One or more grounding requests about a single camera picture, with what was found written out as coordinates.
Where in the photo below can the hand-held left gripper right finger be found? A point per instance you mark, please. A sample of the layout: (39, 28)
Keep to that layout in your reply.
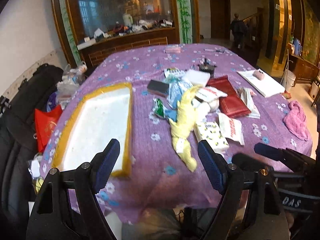
(212, 170)

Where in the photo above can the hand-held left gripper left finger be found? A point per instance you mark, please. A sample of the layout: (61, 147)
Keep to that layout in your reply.
(107, 165)

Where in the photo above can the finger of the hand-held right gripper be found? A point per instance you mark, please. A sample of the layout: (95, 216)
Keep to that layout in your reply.
(247, 160)
(268, 152)

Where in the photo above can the white bag red print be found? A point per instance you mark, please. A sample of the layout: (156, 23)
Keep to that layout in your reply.
(210, 93)
(231, 127)

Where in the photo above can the white foam tray yellow tape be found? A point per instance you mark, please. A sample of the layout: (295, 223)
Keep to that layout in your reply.
(95, 120)

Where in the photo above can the yellow cloth doll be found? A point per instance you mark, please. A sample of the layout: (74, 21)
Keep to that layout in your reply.
(183, 115)

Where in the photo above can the red foil packet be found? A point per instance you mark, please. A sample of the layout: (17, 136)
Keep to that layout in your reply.
(228, 97)

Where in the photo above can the white packet blue print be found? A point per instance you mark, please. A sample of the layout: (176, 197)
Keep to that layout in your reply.
(178, 90)

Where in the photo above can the white soft packet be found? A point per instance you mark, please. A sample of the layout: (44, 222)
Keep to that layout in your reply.
(198, 78)

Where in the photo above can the tissue pack yellow black print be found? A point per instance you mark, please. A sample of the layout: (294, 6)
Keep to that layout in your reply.
(210, 132)

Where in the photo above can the pink towel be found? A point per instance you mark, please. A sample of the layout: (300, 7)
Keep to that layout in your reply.
(296, 120)

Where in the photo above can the purple floral tablecloth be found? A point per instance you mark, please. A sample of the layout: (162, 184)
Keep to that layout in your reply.
(150, 155)

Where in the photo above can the white striped paper bag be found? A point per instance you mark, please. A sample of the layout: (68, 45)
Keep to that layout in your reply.
(250, 102)

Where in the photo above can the white plush toy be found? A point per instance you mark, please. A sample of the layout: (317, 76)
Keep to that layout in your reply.
(208, 106)

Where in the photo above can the white notebook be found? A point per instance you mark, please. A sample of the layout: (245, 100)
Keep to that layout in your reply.
(265, 85)

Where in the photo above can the red shopping bag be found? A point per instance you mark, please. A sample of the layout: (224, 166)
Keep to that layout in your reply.
(46, 127)

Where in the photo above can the white bucket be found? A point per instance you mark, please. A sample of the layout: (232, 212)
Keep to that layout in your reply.
(288, 79)

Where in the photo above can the green white small packet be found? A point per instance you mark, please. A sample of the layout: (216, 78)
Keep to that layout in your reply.
(158, 107)

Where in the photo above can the small pink toy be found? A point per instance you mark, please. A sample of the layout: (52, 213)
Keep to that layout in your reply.
(258, 74)

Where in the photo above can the black sponge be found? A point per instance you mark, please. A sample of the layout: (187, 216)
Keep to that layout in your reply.
(157, 88)

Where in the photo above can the clear plastic bags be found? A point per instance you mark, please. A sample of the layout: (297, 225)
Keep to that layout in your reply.
(71, 78)

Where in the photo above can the black motor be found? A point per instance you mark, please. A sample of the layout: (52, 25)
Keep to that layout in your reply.
(207, 69)

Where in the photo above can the white packet green barcode label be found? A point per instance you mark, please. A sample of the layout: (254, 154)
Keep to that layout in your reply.
(173, 72)

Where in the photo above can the black backpack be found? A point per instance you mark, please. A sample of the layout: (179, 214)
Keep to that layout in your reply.
(22, 97)

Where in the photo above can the blue bottle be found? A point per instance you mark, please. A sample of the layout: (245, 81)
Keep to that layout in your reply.
(296, 46)

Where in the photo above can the pen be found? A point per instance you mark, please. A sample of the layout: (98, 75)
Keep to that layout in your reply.
(215, 50)

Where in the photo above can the white box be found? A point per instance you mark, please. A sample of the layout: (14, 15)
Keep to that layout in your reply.
(86, 44)

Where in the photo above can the wooden glass cabinet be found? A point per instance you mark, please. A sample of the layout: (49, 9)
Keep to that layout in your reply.
(130, 42)

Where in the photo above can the pink packet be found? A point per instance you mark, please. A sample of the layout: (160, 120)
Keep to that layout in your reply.
(173, 49)

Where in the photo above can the wooden door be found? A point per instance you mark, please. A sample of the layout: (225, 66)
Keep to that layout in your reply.
(220, 16)

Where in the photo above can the white kettle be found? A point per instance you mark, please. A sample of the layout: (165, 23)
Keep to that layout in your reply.
(127, 19)

